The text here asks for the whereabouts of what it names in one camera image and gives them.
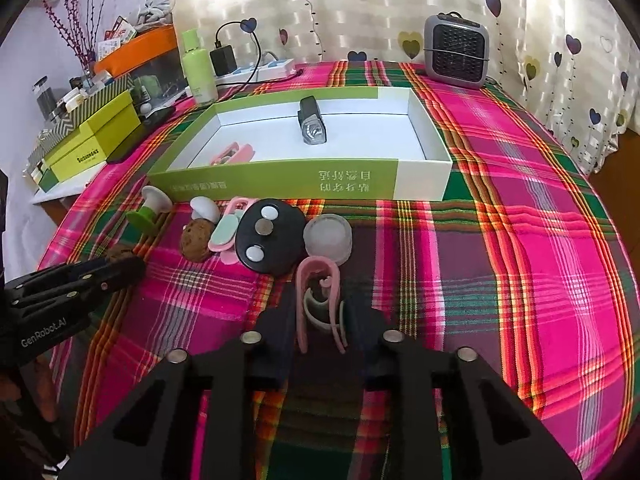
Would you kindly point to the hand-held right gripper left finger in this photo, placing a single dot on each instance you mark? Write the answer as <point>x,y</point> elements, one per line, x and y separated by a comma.
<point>281,345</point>

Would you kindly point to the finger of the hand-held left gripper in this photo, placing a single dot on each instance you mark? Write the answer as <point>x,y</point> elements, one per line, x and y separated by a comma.
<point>75,271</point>
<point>80,297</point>

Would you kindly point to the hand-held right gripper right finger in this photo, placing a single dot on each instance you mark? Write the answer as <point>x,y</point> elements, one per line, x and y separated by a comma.
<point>361,335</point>

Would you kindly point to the pink plastic clip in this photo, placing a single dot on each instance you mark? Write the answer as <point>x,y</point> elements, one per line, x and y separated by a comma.
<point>302,305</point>
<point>235,154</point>

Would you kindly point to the small brown walnut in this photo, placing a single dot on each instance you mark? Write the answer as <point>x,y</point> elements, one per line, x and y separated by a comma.
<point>120,253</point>

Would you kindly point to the green white suction holder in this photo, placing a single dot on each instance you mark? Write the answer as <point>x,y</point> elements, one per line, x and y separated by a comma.
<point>145,215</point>

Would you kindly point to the black disc with white buttons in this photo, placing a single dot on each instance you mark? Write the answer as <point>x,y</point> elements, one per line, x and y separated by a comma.
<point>280,245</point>

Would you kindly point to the translucent round jar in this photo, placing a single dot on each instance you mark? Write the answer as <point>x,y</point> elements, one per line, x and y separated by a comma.
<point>327,240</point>

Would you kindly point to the pink clip with mint oval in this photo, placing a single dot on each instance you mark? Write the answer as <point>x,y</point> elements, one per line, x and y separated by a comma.
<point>225,230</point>

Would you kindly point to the white mushroom knob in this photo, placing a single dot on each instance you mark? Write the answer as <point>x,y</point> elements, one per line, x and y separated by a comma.
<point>204,207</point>

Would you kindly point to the green white cardboard box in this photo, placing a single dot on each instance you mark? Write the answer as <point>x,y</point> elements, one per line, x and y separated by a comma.
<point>250,180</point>

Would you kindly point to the white side table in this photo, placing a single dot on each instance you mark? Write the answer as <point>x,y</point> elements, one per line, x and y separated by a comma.
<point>55,195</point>

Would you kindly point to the dark green box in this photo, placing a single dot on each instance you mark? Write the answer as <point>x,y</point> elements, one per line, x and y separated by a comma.
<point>45,182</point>

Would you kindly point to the yellow-green cardboard box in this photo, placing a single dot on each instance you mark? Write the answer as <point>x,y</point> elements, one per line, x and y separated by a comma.
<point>95,135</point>

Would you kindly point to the black phone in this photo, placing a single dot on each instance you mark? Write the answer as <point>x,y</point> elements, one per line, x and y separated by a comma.
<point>130,145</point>

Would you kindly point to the pink plaid tablecloth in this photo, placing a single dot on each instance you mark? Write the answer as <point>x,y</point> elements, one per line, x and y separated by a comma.
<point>500,260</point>

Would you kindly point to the glass jar black lid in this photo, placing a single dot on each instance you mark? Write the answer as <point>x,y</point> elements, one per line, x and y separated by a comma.
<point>44,100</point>

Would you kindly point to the small white ball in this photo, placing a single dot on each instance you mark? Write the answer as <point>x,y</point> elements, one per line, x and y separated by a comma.
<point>145,107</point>

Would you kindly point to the grey striped box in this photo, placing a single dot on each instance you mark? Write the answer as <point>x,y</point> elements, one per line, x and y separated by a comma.
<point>107,91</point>

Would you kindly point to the black bike light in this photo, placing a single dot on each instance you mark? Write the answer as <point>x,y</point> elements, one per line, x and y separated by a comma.
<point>312,120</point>

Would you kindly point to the purple flower branches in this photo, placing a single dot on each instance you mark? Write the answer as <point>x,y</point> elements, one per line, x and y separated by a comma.
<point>81,45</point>

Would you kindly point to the light green bottle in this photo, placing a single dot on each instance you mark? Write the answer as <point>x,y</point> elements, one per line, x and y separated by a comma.
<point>200,75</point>

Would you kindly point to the clear storage box orange lid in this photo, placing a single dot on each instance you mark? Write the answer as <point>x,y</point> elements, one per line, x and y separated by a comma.
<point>140,45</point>

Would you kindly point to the colourful card packets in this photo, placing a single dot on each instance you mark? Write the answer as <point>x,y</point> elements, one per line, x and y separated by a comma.
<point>120,32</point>

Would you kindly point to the black charger adapter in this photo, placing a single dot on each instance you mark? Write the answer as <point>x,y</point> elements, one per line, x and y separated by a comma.
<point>223,60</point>

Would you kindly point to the white power strip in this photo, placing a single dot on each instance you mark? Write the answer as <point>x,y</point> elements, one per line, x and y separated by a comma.
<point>275,67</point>

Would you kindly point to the grey space heater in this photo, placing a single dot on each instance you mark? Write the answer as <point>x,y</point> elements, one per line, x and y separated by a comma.
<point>455,50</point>

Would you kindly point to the heart print curtain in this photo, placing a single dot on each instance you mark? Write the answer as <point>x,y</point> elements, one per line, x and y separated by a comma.
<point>400,0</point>

